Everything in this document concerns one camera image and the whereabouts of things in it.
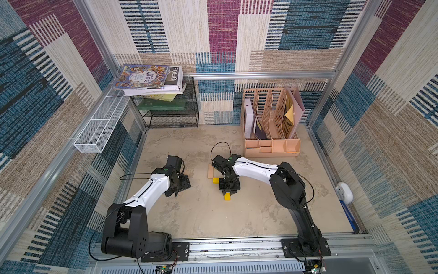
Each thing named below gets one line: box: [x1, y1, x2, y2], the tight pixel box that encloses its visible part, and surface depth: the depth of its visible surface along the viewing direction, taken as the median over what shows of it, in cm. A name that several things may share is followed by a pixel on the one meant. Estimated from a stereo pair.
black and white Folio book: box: [123, 65, 187, 97], surface depth 83 cm
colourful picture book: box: [112, 65, 170, 90], surface depth 83 cm
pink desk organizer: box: [242, 86, 306, 157], surface depth 105 cm
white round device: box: [335, 181, 354, 205], surface depth 89 cm
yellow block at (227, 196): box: [224, 192, 231, 201], surface depth 89 cm
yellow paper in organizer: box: [284, 103, 295, 125], surface depth 93 cm
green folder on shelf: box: [136, 98, 188, 111], surface depth 97 cm
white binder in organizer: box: [244, 97, 254, 139], surface depth 104 cm
